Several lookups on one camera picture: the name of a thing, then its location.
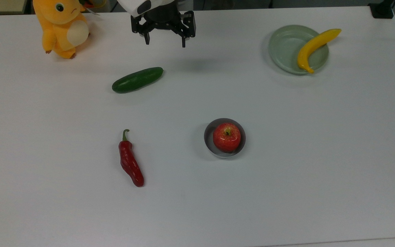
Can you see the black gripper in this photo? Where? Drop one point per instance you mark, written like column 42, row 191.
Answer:
column 161, row 15

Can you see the green cucumber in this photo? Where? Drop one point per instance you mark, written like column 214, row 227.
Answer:
column 137, row 80

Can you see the small grey bowl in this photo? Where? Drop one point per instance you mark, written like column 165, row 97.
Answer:
column 209, row 137

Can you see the orange object with tag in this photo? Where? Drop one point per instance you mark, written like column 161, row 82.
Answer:
column 94, row 4

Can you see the orange plush toy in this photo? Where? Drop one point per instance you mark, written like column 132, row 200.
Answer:
column 62, row 29

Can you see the pale green plate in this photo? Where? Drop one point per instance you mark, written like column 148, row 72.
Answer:
column 285, row 48

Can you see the red apple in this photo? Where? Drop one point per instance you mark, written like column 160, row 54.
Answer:
column 226, row 137

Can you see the red chili pepper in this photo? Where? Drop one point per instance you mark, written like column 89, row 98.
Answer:
column 130, row 163

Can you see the yellow banana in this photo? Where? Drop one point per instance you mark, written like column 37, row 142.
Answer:
column 312, row 46

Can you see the beige board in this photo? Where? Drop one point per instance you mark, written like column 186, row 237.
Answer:
column 0, row 6

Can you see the black clamp block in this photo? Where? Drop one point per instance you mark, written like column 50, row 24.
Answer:
column 382, row 9

